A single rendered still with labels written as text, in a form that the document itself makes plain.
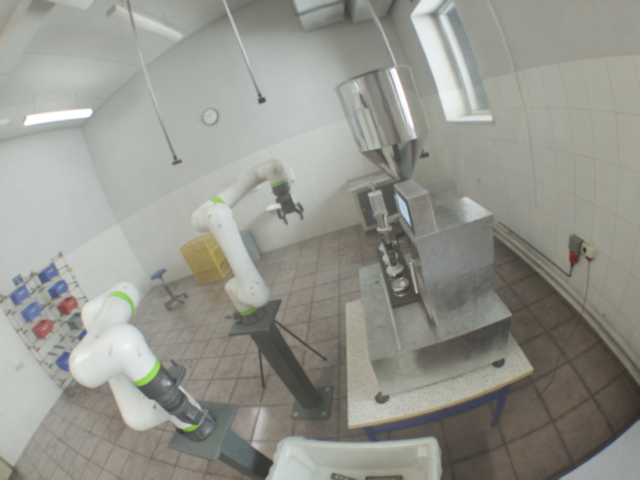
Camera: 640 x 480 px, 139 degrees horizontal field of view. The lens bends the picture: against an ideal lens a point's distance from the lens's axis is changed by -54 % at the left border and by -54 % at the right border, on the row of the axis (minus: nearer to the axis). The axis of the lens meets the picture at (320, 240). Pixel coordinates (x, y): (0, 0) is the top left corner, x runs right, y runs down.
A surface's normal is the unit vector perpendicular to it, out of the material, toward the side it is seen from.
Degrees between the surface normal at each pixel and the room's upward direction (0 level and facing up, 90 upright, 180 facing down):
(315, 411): 0
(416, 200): 90
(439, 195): 90
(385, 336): 0
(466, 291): 90
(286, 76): 90
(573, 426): 0
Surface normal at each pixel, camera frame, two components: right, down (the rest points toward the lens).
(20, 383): 0.94, -0.29
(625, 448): -0.33, -0.87
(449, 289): -0.06, 0.40
